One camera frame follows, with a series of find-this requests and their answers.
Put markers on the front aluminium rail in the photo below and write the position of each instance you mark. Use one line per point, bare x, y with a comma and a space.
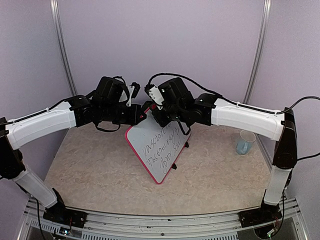
101, 225

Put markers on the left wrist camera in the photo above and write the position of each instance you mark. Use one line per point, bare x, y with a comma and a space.
129, 92

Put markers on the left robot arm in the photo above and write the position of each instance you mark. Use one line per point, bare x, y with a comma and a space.
110, 102

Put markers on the left aluminium frame post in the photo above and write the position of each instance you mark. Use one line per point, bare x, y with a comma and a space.
54, 5

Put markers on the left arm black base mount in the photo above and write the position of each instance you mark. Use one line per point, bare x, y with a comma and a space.
59, 213

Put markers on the light blue mug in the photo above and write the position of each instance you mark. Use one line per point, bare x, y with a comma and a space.
245, 142

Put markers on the right aluminium frame post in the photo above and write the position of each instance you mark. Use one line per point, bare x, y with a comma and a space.
259, 50

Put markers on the pink framed whiteboard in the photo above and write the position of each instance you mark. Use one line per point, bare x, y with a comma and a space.
156, 147

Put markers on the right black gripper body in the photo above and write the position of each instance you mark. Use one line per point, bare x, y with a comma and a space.
163, 121

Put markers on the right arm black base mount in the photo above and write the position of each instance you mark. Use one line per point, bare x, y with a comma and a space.
263, 214

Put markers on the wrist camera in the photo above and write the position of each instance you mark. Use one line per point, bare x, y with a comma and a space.
129, 92
155, 95

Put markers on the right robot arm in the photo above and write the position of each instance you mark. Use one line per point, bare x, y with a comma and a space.
173, 102

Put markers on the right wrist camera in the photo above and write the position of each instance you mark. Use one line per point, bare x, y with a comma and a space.
155, 95

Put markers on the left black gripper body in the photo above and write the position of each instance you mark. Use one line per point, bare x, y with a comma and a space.
125, 118

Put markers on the aluminium frame post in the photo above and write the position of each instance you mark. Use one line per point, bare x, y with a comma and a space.
54, 5
259, 50

